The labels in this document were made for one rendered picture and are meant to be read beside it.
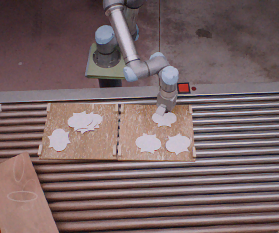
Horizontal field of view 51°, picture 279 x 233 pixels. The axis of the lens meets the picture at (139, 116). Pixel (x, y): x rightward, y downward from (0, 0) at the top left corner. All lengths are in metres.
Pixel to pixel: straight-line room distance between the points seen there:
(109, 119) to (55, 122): 0.31
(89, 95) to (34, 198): 0.70
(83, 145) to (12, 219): 0.49
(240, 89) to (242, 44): 1.70
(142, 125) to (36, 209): 0.69
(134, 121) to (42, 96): 0.59
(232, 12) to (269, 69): 0.93
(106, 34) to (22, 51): 1.84
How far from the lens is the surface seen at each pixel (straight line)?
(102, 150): 1.59
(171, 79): 1.33
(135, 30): 1.85
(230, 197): 1.57
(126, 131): 1.63
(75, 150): 1.61
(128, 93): 1.80
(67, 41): 3.51
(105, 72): 1.93
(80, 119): 1.66
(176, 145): 1.59
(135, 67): 1.37
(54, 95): 1.86
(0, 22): 3.99
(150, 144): 1.58
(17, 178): 1.52
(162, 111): 1.50
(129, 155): 1.56
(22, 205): 1.46
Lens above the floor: 2.36
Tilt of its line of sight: 58 degrees down
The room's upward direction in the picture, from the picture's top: straight up
